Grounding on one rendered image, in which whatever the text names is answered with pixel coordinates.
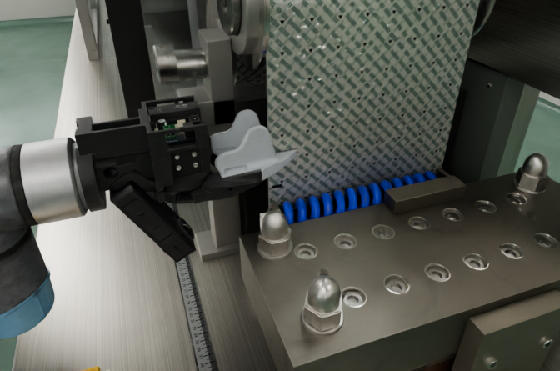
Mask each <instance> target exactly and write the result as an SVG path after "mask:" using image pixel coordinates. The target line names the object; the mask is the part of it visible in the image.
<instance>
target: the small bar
mask: <svg viewBox="0 0 560 371"><path fill-rule="evenodd" d="M466 187H467V185H466V184H465V183H463V182H462V181H461V180H459V179H458V178H457V177H455V176H454V175H452V176H447V177H444V178H437V179H433V180H428V181H425V182H420V183H414V184H410V185H406V186H402V187H398V188H391V189H388V190H385V193H384V199H383V203H384V204H385V205H386V206H387V207H388V208H389V209H390V210H391V211H392V213H393V214H396V213H402V212H407V211H410V210H414V209H417V208H423V207H427V206H431V205H434V204H438V203H444V202H448V201H452V200H455V199H459V198H463V197H464V194H465V191H466Z"/></svg>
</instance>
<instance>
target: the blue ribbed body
mask: <svg viewBox="0 0 560 371"><path fill-rule="evenodd" d="M439 178H441V177H439ZM433 179H437V176H436V174H435V173H434V172H432V171H426V172H425V173H424V174H423V175H422V174H420V173H415V174H414V175H413V176H412V177H411V176H409V175H405V176H404V177H403V178H402V180H401V179H399V178H393V179H392V180H391V182H389V181H387V180H382V181H381V182H380V184H379V186H378V185H377V184H376V183H370V184H369V185H368V188H366V187H365V186H363V185H359V186H358V187H357V192H355V190H354V189H353V188H347V189H346V190H345V194H344V196H345V197H344V196H343V193H342V192H341V191H339V190H335V191H334V192H333V194H332V199H331V197H330V195H329V194H328V193H323V194H322V195H321V203H319V202H318V198H317V197H316V196H314V195H312V196H310V197H309V198H308V206H306V203H305V201H304V200H303V199H302V198H298V199H297V200H296V208H295V209H293V206H292V204H291V202H289V201H285V202H284V203H283V204H282V209H283V212H282V213H284V215H285V216H286V217H287V220H288V224H292V223H299V222H302V221H307V220H310V219H314V218H320V217H324V216H328V215H332V214H335V213H342V212H346V211H350V210H354V209H358V208H364V207H368V206H372V205H375V204H380V203H383V199H384V193H385V190H388V189H391V188H398V187H402V186H406V185H410V184H414V183H420V182H425V181H428V180H433Z"/></svg>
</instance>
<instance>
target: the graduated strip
mask: <svg viewBox="0 0 560 371"><path fill-rule="evenodd" d="M165 203H166V204H167V205H168V206H169V207H170V208H171V209H172V210H173V211H174V212H175V213H176V214H177V215H178V216H179V212H178V206H177V205H176V204H171V203H168V202H165ZM179 217H180V216H179ZM174 263H175V267H176V271H177V278H178V282H179V287H180V291H181V295H182V302H183V307H184V311H185V315H186V319H187V326H188V331H189V335H190V339H191V343H192V350H193V355H194V358H195V363H196V367H197V371H219V370H218V364H217V360H216V357H215V354H214V351H213V345H212V341H211V338H210V334H209V331H208V325H207V321H206V318H205V314H204V311H203V305H202V301H201V299H200V295H199V292H198V286H197V282H196V279H195V275H194V272H193V266H192V262H191V259H190V255H188V256H187V257H186V258H184V259H183V260H181V261H180V262H178V263H176V262H175V261H174Z"/></svg>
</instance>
